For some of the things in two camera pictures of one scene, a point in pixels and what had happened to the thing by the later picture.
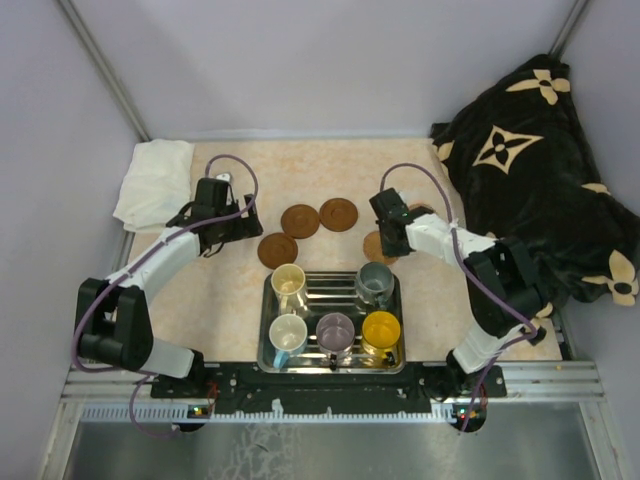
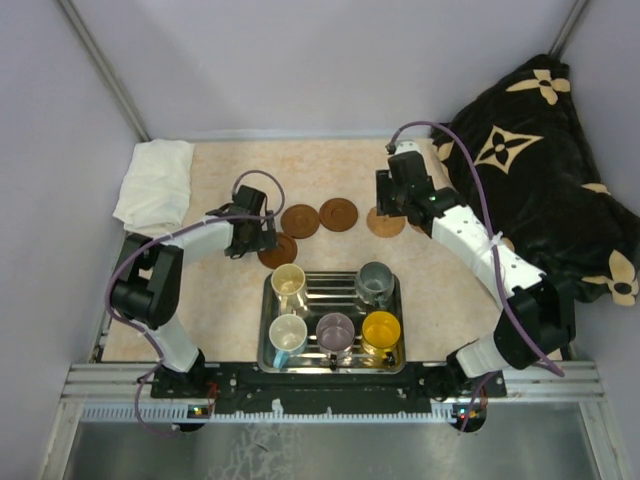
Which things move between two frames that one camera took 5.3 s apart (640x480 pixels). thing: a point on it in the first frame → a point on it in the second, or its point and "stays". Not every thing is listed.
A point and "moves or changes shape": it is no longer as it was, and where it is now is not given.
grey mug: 375,283 stays
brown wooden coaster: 300,221 stays
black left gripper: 246,227 → 267,239
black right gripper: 388,250 → 383,184
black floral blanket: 521,166 stays
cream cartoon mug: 288,282 stays
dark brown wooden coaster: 277,249 stays
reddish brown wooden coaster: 338,214 stays
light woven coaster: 372,247 moves or changes shape
